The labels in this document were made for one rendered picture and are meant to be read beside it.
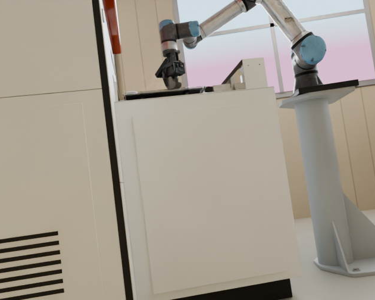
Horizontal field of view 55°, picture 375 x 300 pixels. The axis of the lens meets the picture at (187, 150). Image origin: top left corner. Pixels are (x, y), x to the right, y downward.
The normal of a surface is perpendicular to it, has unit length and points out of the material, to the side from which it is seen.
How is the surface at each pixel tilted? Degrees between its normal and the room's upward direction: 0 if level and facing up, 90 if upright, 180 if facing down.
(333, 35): 90
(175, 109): 90
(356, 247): 90
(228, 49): 90
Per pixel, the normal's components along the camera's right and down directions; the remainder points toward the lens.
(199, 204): 0.14, -0.09
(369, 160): -0.07, -0.07
